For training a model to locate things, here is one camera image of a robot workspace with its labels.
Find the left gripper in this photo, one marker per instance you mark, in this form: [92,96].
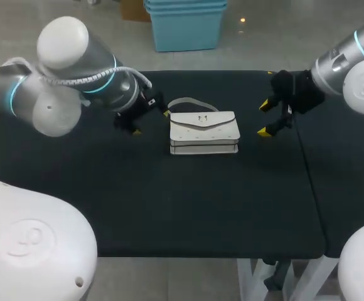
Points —
[139,105]

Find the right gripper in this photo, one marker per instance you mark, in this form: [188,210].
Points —
[301,92]

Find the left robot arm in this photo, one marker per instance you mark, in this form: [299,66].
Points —
[19,94]

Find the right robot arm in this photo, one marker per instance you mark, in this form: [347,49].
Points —
[342,59]

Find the blue plastic bin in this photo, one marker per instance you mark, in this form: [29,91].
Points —
[185,6]
[186,31]
[185,1]

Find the brown cardboard box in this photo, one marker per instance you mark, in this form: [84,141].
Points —
[131,9]

